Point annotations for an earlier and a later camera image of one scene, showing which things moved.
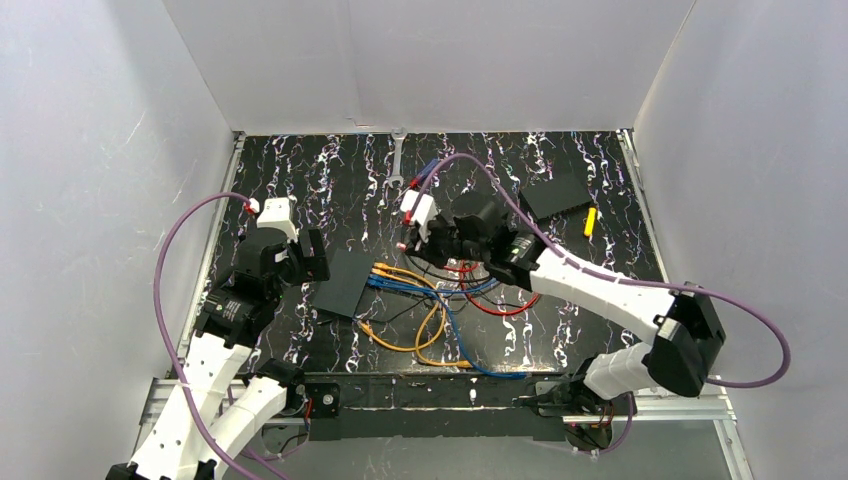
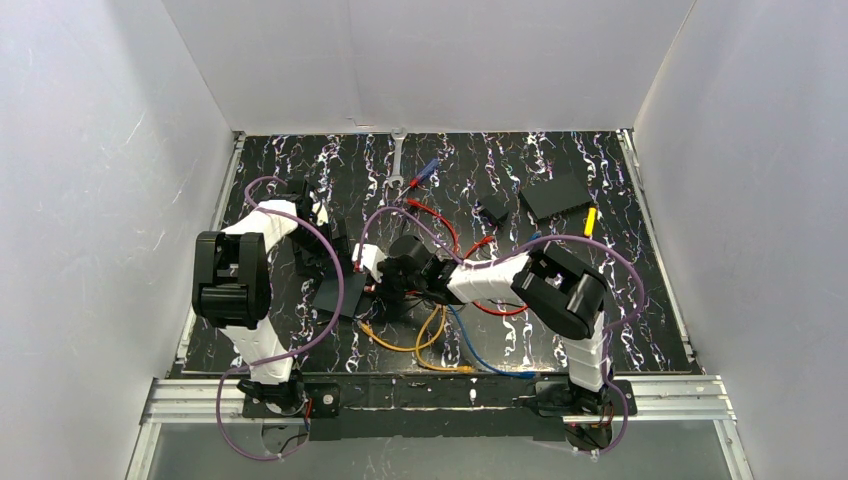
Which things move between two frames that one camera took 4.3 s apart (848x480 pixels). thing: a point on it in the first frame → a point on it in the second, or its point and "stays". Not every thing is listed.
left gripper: (314, 254) → (308, 258)
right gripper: (436, 237) → (385, 279)
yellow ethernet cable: (367, 329) stays
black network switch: (349, 273) stays
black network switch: (547, 197) stays
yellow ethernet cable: (463, 364) stays
